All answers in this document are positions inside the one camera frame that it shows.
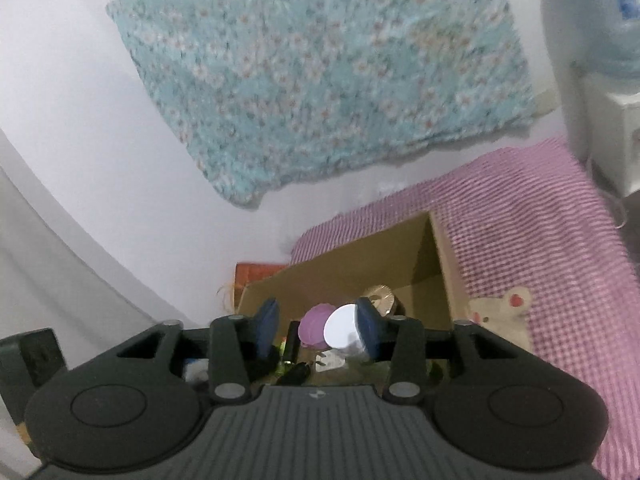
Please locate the brown cardboard box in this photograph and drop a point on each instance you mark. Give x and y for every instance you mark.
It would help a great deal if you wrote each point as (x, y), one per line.
(380, 260)

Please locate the blue floral cloth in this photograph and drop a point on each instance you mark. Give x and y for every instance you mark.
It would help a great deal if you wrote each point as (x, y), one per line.
(325, 75)

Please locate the blue water jug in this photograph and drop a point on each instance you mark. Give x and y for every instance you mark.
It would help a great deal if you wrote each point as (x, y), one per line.
(612, 15)

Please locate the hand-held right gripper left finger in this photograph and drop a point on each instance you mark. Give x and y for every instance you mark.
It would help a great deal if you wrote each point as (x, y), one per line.
(267, 330)

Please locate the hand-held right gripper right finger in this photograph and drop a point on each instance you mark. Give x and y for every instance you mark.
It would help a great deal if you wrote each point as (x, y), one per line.
(365, 330)

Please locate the purple checked bed sheet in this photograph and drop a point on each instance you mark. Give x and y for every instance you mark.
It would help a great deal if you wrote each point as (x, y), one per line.
(525, 220)

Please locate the black cylindrical tube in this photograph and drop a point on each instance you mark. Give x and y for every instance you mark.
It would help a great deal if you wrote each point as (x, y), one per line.
(291, 342)

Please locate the jar with gold textured lid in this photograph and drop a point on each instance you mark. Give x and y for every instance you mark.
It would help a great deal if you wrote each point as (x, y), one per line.
(382, 297)

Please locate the red bag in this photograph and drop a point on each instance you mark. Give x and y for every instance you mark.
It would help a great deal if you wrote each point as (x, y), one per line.
(255, 272)

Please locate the white charger plug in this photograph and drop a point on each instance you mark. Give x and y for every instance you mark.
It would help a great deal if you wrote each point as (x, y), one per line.
(332, 361)

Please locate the round purple container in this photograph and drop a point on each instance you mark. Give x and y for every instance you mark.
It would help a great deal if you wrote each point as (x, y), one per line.
(312, 327)

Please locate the white round container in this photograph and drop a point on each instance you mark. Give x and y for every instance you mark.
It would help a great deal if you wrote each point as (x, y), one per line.
(340, 327)

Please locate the white water dispenser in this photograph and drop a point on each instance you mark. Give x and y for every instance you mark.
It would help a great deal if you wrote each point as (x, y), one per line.
(575, 125)

